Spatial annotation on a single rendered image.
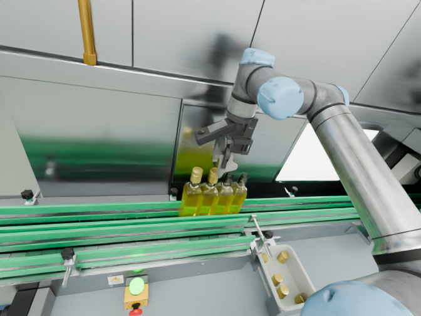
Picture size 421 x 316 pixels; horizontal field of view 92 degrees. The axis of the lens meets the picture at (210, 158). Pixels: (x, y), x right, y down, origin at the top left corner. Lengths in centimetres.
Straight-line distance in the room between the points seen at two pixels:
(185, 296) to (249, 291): 25
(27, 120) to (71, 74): 21
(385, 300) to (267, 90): 33
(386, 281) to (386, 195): 13
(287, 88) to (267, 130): 41
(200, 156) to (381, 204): 55
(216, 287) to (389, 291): 67
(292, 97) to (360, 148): 15
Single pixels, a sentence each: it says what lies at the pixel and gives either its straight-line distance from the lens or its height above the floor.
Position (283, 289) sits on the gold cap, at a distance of 94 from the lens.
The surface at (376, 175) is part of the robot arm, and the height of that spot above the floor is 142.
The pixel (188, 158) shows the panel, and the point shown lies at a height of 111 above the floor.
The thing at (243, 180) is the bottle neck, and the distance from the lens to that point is 72.
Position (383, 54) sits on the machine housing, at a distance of 99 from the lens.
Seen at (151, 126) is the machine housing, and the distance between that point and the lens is 72.
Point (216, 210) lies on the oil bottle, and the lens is 78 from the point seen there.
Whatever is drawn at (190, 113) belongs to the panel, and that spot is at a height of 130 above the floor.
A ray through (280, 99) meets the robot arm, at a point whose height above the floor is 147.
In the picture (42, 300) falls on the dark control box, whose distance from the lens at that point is 84.
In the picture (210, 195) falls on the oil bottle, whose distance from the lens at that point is 71.
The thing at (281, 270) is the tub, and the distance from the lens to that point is 103.
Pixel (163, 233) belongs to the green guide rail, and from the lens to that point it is 79.
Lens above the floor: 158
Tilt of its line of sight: 36 degrees down
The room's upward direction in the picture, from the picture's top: 16 degrees clockwise
